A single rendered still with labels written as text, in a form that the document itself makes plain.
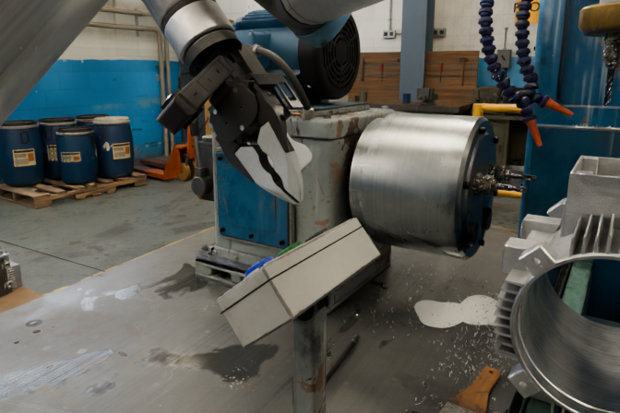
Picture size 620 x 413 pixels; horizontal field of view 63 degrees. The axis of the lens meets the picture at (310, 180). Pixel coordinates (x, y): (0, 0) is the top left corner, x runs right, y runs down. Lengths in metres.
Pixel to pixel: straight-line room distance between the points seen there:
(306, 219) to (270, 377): 0.29
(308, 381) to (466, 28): 5.70
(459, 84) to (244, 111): 5.36
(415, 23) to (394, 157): 5.12
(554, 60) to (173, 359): 0.87
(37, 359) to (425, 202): 0.66
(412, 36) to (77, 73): 3.97
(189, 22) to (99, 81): 6.37
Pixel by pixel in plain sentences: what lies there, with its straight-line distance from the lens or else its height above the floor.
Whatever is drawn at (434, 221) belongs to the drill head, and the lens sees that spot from 0.83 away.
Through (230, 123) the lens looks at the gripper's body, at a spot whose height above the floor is 1.19.
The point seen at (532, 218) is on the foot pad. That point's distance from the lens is 0.64.
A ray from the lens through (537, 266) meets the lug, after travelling 0.50.
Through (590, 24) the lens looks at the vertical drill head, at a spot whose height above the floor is 1.31.
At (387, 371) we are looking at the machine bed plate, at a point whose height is 0.80.
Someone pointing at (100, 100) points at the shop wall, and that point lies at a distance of 6.97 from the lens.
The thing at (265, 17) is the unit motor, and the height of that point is 1.34.
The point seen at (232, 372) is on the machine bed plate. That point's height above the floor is 0.80.
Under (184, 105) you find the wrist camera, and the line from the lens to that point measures 0.51.
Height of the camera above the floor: 1.25
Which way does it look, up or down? 13 degrees down
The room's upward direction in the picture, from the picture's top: straight up
